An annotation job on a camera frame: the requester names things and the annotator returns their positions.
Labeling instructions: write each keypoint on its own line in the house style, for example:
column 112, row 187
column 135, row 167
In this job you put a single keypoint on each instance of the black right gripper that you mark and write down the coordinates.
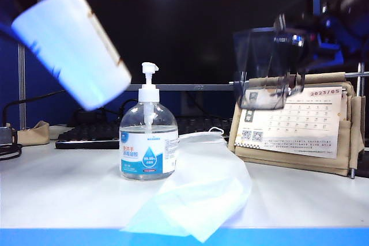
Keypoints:
column 325, row 35

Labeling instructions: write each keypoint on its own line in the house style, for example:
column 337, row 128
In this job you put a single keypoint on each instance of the transparent plastic cup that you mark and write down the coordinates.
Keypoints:
column 259, row 64

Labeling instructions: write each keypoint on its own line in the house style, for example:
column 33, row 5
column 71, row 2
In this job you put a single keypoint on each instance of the white ceramic cup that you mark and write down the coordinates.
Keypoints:
column 72, row 50

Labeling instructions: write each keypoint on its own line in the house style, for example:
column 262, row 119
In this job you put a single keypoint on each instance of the white face mask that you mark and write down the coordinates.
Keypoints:
column 201, row 188

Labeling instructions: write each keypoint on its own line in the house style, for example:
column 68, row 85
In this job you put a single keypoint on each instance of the clear hand sanitizer pump bottle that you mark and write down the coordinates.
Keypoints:
column 148, row 148

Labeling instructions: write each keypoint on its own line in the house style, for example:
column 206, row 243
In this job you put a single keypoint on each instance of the paper desk calendar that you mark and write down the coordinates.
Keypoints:
column 302, row 125

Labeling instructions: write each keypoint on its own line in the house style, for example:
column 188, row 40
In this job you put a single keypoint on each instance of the black power adapter brick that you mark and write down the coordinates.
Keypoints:
column 6, row 136

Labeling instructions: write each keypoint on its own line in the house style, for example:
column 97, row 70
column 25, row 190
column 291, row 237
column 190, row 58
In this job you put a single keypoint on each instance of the beige fabric pouch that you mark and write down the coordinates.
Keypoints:
column 34, row 135

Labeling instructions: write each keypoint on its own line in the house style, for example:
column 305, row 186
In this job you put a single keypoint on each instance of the beige fabric desk organizer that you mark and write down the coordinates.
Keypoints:
column 288, row 165

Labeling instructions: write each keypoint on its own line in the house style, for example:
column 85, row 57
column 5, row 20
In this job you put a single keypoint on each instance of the white power strip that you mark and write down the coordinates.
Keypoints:
column 59, row 132

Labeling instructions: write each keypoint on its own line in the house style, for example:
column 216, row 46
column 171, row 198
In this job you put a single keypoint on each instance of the black charger block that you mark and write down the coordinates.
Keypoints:
column 85, row 116

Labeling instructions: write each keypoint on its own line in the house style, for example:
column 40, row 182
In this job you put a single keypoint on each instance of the black AOC monitor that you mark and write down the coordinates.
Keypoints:
column 187, row 27

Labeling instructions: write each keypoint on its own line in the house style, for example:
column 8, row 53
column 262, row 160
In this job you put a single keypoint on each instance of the black keyboard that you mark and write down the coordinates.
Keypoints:
column 86, row 138

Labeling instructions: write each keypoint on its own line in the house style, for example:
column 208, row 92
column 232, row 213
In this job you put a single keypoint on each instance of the silver partition post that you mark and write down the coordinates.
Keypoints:
column 22, row 84

